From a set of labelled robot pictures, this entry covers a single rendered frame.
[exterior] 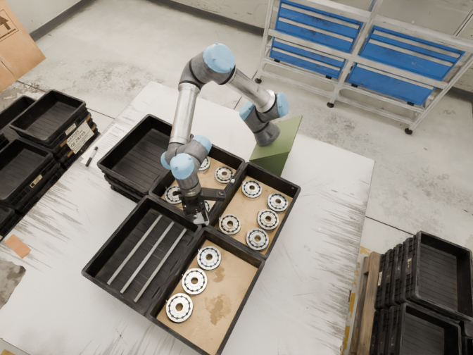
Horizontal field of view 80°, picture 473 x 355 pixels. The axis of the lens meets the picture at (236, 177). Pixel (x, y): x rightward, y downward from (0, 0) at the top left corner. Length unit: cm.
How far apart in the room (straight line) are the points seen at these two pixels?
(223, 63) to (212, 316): 98
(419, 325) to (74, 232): 190
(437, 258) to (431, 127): 186
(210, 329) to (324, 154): 118
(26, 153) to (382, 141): 304
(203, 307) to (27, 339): 72
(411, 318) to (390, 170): 142
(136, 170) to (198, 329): 80
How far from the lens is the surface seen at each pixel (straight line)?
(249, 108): 149
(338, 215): 165
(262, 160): 155
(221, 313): 124
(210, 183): 144
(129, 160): 158
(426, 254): 208
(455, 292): 209
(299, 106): 316
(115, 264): 134
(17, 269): 165
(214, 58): 116
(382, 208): 271
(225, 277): 127
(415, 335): 202
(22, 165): 241
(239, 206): 138
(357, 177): 184
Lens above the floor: 206
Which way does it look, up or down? 57 degrees down
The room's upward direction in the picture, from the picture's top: 8 degrees clockwise
